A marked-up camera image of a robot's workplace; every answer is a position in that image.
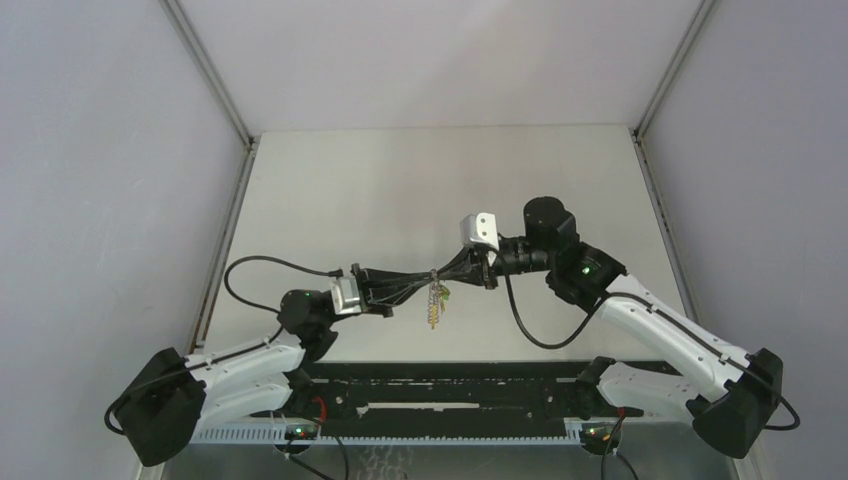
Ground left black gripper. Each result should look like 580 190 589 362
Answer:
319 263 431 328

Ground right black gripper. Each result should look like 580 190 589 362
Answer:
438 238 554 290

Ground key with green tag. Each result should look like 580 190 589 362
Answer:
439 285 451 313

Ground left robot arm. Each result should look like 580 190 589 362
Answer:
103 268 443 467

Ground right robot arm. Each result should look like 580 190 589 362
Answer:
449 196 784 459

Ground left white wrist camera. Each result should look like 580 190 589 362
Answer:
330 276 363 315

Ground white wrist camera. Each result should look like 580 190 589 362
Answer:
330 276 363 315
459 212 500 250

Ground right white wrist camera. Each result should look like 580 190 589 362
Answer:
459 212 500 250

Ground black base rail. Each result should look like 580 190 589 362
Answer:
273 361 644 440

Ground right aluminium frame post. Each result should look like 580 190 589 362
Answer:
629 0 721 324

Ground aluminium frame post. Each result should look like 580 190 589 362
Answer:
629 0 721 324
160 0 256 353

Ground left aluminium frame post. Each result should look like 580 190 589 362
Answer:
160 0 256 353

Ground right black camera cable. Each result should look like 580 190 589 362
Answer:
503 254 802 433

